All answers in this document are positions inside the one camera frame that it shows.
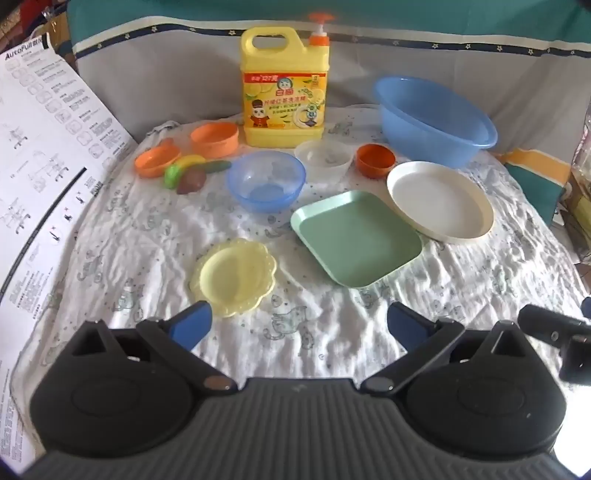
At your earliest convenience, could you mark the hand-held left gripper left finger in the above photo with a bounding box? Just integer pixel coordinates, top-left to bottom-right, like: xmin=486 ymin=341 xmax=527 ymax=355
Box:
xmin=74 ymin=300 xmax=237 ymax=398

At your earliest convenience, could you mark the brown toy chestnut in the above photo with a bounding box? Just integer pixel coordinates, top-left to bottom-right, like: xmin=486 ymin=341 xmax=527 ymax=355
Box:
xmin=177 ymin=167 xmax=208 ymax=195

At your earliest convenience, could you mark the white printed bed sheet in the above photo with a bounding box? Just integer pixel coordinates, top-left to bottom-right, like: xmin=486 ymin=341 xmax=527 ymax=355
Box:
xmin=9 ymin=108 xmax=591 ymax=384

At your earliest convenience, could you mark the large blue plastic basin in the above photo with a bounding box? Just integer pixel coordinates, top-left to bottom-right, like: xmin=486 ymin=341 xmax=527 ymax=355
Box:
xmin=373 ymin=76 xmax=498 ymax=169

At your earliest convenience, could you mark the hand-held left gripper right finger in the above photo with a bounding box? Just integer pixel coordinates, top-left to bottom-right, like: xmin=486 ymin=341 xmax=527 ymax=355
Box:
xmin=360 ymin=301 xmax=528 ymax=395

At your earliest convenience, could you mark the white oval plate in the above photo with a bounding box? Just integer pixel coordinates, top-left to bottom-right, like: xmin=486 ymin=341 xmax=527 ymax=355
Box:
xmin=386 ymin=161 xmax=495 ymax=244

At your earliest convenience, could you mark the blue transparent bowl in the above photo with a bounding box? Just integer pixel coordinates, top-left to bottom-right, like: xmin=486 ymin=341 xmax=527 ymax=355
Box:
xmin=226 ymin=150 xmax=307 ymax=214

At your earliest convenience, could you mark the yellow scalloped plate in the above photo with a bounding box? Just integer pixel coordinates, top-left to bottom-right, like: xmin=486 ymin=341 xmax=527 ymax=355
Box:
xmin=189 ymin=238 xmax=277 ymax=318

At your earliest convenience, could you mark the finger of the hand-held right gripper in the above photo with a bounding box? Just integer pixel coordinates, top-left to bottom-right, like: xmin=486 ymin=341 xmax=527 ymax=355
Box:
xmin=560 ymin=337 xmax=591 ymax=384
xmin=517 ymin=304 xmax=591 ymax=344

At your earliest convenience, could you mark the white instruction sheet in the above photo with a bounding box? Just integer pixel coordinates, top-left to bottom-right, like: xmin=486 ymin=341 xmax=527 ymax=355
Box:
xmin=0 ymin=33 xmax=137 ymax=462

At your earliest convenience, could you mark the dark orange bowl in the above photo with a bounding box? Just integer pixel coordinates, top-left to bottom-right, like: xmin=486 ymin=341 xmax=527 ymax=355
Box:
xmin=355 ymin=144 xmax=396 ymax=179

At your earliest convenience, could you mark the teal grey star-striped bedding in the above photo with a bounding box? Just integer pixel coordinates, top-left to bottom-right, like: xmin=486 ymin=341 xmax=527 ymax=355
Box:
xmin=67 ymin=0 xmax=591 ymax=158

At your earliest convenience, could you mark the light orange plastic bowl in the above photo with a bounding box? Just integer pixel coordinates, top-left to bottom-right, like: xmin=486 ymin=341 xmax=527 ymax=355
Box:
xmin=189 ymin=122 xmax=240 ymax=158

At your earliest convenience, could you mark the small orange plastic dish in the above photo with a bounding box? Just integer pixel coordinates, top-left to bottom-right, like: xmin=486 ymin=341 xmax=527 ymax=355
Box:
xmin=134 ymin=144 xmax=182 ymax=179

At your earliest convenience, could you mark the brown cardboard box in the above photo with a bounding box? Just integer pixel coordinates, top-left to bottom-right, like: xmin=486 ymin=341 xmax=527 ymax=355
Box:
xmin=28 ymin=7 xmax=71 ymax=58

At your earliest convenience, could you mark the clear plastic bowl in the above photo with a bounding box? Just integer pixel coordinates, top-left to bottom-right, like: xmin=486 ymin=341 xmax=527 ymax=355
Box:
xmin=294 ymin=140 xmax=353 ymax=183

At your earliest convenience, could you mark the green square plate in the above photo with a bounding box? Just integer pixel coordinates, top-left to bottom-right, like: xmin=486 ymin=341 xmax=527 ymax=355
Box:
xmin=290 ymin=190 xmax=424 ymax=289

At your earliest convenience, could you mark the teal yellow cloth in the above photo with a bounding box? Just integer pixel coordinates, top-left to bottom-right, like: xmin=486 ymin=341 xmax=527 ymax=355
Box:
xmin=501 ymin=148 xmax=568 ymax=227

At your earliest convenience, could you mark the yellow detergent bottle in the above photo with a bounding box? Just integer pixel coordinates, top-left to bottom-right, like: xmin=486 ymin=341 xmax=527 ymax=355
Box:
xmin=240 ymin=11 xmax=334 ymax=149

